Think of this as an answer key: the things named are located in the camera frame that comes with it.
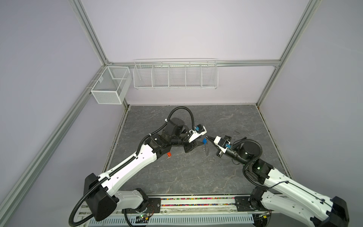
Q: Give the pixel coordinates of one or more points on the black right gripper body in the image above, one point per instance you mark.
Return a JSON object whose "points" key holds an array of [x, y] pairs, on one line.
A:
{"points": [[220, 153]]}

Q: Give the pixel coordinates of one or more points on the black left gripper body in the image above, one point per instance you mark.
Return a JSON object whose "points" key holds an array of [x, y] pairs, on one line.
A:
{"points": [[188, 146]]}

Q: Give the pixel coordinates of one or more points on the blue key tag with key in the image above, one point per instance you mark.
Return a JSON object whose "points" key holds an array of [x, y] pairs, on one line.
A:
{"points": [[205, 141]]}

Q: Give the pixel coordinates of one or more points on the red key tag with key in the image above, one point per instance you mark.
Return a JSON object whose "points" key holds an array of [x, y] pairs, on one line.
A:
{"points": [[169, 154]]}

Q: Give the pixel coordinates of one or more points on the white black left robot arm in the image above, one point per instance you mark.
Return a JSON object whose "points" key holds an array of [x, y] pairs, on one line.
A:
{"points": [[102, 193]]}

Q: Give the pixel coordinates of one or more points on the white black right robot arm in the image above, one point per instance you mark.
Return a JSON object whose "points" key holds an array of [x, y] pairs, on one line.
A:
{"points": [[275, 191]]}

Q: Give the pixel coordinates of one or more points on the small white mesh basket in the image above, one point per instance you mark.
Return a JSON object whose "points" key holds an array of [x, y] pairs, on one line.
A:
{"points": [[112, 85]]}

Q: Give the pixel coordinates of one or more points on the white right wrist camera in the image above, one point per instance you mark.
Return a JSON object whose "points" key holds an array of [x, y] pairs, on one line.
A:
{"points": [[223, 142]]}

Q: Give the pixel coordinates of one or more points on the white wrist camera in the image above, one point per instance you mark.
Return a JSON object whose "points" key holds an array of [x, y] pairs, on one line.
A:
{"points": [[223, 142], [195, 133]]}

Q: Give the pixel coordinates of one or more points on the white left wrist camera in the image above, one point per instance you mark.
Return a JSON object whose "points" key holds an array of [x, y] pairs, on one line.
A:
{"points": [[195, 133]]}

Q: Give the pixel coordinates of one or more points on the aluminium base rail with beads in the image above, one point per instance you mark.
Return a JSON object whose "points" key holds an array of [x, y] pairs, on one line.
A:
{"points": [[205, 204]]}

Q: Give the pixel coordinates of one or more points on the white vented cable duct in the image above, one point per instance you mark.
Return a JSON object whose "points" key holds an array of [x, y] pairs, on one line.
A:
{"points": [[175, 220]]}

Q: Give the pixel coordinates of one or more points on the long white wire basket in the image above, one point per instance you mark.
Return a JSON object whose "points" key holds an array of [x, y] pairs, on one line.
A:
{"points": [[197, 73]]}

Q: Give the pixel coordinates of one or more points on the aluminium frame corner post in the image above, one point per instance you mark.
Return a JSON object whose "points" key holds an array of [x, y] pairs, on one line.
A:
{"points": [[302, 24]]}

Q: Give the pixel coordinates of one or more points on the left aluminium frame post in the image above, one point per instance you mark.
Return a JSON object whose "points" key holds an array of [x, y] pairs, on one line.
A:
{"points": [[95, 43]]}

